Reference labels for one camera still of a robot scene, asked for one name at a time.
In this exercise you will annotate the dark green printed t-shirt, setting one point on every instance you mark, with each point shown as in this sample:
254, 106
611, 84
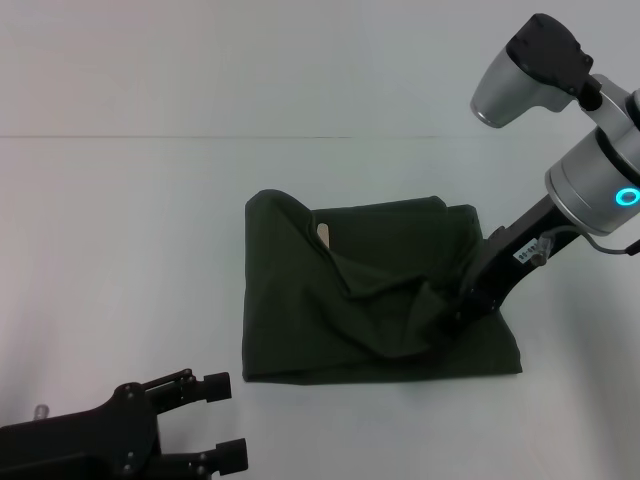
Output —
300, 300

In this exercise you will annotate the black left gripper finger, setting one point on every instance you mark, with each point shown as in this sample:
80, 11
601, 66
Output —
200, 390
225, 457

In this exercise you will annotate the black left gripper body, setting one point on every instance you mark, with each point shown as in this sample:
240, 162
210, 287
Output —
75, 440

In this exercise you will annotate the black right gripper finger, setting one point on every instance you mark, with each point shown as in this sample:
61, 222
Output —
457, 320

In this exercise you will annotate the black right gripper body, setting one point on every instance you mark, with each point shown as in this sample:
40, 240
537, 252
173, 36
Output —
515, 255

